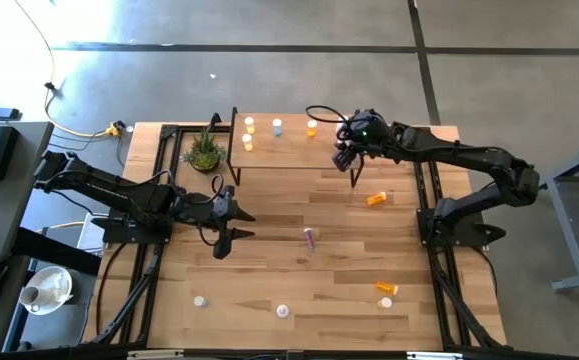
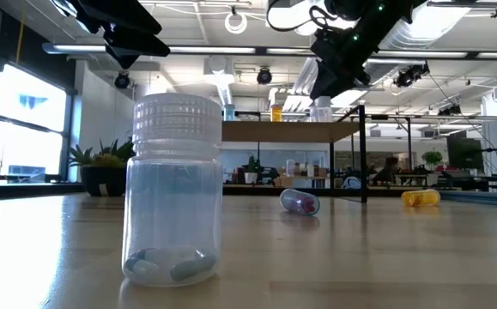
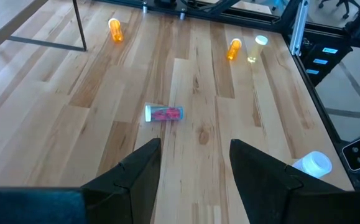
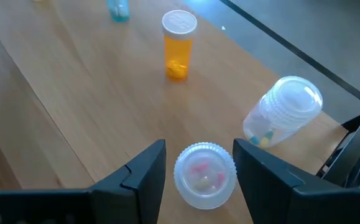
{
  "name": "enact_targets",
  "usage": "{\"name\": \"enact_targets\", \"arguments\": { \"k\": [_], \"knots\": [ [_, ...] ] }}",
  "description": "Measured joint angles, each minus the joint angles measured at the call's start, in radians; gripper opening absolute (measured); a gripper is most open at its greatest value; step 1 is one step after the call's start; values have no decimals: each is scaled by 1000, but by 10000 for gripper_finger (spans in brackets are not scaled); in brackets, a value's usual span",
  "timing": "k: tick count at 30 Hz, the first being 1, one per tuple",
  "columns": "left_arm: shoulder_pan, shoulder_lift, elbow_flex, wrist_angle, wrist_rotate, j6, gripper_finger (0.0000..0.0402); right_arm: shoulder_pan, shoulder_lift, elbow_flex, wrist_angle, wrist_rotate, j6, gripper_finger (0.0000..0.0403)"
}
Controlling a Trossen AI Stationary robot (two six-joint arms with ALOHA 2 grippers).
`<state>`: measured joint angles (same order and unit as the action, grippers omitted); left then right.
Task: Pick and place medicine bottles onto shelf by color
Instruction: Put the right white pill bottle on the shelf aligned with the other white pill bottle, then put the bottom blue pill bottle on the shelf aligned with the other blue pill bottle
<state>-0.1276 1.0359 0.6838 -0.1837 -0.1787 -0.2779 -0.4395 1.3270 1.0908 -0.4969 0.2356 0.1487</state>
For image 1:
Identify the clear bottle pale yellow pills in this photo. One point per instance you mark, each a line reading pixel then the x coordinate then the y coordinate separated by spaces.
pixel 384 302

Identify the clear bottle pink pills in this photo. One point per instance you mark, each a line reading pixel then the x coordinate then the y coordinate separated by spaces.
pixel 340 129

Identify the clear vial red pills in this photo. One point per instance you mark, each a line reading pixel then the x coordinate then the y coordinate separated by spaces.
pixel 309 239

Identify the clear bottle blue white pills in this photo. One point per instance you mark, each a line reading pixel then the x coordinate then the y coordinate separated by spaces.
pixel 282 311

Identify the grey metal stand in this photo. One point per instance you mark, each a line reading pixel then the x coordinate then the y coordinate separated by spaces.
pixel 568 227

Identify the black floor tape strip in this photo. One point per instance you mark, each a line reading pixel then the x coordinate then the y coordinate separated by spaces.
pixel 427 85
pixel 269 48

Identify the grey side desk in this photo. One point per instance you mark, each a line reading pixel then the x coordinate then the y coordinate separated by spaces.
pixel 14 215

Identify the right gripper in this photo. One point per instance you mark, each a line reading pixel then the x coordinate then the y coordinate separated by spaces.
pixel 366 131

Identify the potted succulent plant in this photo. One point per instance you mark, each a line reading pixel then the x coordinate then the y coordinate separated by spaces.
pixel 204 155

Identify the yellow pill vial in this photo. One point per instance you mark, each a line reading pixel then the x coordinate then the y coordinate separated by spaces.
pixel 249 125
pixel 247 144

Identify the wooden shelf black metal frame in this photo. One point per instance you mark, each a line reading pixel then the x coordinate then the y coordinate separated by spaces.
pixel 289 150

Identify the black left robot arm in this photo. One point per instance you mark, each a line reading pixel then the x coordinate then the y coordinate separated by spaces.
pixel 119 192

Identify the black aluminium table frame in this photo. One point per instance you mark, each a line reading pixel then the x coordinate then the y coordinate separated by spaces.
pixel 168 131

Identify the amber pill bottle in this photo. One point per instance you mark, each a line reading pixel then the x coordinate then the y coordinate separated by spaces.
pixel 311 130
pixel 376 198
pixel 387 288

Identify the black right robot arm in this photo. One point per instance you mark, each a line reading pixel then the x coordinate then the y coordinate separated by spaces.
pixel 469 155

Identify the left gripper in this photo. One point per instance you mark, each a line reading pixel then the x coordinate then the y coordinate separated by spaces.
pixel 219 215

